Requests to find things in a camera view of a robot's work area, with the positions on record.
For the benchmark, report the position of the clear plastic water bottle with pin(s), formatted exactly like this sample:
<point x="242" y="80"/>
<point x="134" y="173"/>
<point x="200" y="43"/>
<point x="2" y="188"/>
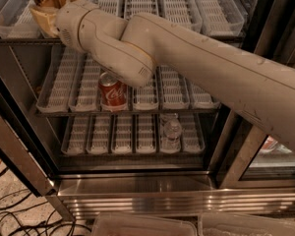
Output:
<point x="171" y="131"/>

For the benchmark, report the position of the top shelf leftmost tray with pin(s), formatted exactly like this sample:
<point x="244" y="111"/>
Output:
<point x="16" y="20"/>

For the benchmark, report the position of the right glass fridge door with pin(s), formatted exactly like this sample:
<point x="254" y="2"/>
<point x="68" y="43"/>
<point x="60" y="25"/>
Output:
<point x="243" y="158"/>

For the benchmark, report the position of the clear plastic bin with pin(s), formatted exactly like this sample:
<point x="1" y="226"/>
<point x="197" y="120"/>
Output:
<point x="232" y="224"/>
<point x="122" y="224"/>

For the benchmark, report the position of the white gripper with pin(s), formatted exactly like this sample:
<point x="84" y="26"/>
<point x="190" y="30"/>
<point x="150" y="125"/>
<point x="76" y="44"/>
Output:
<point x="67" y="23"/>

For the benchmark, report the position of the right clear plastic bin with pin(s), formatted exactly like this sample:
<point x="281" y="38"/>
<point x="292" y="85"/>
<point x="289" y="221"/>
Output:
<point x="232" y="224"/>

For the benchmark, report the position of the middle wire fridge shelf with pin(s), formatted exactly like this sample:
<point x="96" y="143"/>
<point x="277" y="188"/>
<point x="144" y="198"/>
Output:
<point x="124" y="112"/>

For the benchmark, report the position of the left clear plastic bin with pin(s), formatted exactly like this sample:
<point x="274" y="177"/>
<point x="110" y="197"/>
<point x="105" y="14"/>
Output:
<point x="122" y="224"/>

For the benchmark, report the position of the wire fridge shelf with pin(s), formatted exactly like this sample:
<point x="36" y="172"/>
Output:
<point x="135" y="154"/>
<point x="124" y="112"/>
<point x="57" y="41"/>

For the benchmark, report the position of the bottom wire fridge shelf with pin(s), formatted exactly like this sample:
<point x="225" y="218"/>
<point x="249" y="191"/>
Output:
<point x="135" y="154"/>

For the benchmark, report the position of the front red cola can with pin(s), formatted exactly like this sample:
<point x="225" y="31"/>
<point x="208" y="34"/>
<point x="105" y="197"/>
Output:
<point x="113" y="93"/>

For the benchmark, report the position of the top wire fridge shelf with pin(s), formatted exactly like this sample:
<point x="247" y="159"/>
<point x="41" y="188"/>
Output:
<point x="57" y="41"/>

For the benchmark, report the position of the open fridge door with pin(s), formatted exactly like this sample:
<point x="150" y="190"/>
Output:
<point x="28" y="142"/>

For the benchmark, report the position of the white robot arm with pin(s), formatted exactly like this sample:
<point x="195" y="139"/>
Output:
<point x="260" y="90"/>

